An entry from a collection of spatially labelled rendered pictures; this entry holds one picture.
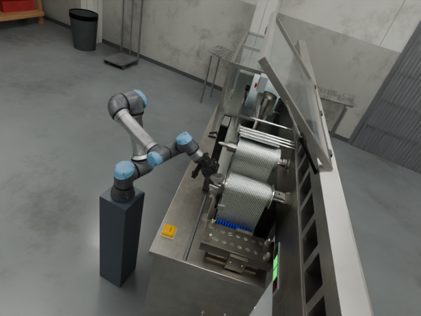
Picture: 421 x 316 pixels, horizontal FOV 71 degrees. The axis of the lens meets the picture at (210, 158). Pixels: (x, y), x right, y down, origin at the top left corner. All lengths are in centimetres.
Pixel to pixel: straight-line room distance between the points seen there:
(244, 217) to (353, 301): 93
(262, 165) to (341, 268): 94
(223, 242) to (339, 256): 82
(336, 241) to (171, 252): 97
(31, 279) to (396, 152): 527
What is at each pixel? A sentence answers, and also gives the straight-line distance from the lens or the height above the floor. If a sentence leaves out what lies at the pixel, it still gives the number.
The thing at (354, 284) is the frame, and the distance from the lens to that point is 95.
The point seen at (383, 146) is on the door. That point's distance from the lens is 572.
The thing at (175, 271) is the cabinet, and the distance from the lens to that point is 178.
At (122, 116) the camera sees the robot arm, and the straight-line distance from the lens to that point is 163.
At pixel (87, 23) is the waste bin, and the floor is 54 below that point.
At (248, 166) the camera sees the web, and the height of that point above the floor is 128.
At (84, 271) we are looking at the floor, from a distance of 271.
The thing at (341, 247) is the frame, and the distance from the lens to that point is 101.
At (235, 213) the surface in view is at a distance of 170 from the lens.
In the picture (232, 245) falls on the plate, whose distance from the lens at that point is 167.
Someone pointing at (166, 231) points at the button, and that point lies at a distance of 177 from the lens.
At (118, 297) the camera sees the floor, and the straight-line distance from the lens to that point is 259.
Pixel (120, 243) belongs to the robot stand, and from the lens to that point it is 215.
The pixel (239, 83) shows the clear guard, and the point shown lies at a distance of 240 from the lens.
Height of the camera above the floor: 230
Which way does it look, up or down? 36 degrees down
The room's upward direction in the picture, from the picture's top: 16 degrees clockwise
